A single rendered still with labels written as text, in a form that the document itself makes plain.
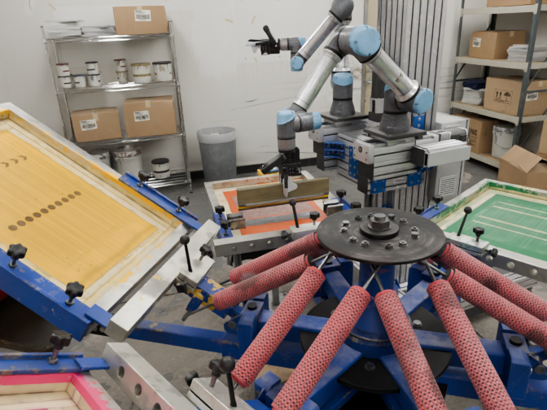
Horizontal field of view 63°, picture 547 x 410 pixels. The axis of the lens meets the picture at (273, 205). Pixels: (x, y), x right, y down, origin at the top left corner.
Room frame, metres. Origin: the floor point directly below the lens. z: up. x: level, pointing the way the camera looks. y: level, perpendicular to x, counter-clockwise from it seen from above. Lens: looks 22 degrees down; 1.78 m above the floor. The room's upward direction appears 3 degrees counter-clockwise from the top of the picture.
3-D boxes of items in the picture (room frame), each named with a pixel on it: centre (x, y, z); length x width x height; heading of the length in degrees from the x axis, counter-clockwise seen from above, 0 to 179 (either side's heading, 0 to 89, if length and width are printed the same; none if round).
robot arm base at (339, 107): (2.66, -0.43, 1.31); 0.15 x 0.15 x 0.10
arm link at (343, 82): (2.67, -0.43, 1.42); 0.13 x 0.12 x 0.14; 176
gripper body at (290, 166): (1.82, -0.07, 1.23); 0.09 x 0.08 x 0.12; 103
